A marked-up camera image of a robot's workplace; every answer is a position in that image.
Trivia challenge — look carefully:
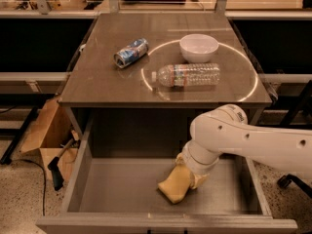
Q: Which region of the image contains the black handled tool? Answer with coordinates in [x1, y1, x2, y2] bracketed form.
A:
[47, 138, 75, 191]

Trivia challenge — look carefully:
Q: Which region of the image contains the white bowl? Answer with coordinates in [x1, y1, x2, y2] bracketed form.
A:
[179, 34, 219, 63]

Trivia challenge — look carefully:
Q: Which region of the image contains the black chair caster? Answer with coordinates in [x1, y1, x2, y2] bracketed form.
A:
[277, 174, 312, 198]

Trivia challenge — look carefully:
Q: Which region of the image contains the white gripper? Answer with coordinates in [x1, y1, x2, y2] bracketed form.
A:
[175, 140, 221, 189]

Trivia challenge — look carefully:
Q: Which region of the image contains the crushed blue soda can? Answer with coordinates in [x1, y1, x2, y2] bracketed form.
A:
[114, 38, 149, 68]

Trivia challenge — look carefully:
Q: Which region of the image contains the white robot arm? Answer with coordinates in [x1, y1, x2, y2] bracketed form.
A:
[177, 104, 312, 189]

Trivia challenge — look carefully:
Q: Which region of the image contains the open grey drawer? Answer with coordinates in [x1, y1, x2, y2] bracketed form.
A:
[36, 109, 297, 234]

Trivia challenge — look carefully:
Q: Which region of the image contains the grey cabinet counter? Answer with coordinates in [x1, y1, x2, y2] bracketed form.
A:
[58, 12, 273, 140]

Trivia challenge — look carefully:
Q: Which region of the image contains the yellow sponge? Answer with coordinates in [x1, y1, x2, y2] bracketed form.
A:
[158, 164, 191, 204]

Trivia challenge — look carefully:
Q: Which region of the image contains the cardboard box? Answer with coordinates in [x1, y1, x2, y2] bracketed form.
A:
[20, 97, 72, 180]

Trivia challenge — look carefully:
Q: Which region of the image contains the black floor cable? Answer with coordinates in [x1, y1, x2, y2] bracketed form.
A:
[13, 158, 47, 216]

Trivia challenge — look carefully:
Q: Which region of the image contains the clear plastic water bottle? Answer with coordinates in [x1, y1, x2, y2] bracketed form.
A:
[152, 63, 220, 88]

